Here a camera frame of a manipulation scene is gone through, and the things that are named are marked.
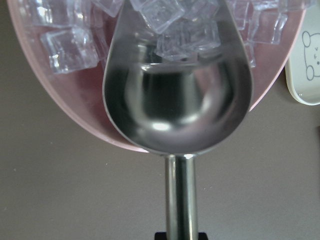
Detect metal ice scoop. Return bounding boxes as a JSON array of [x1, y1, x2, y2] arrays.
[[102, 0, 253, 240]]

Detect pink bowl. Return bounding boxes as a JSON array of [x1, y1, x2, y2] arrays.
[[6, 0, 306, 153]]

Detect ice cubes in bowl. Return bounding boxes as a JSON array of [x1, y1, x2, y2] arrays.
[[22, 0, 315, 74]]

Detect cream serving tray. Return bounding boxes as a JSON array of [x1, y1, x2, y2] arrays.
[[285, 0, 320, 106]]

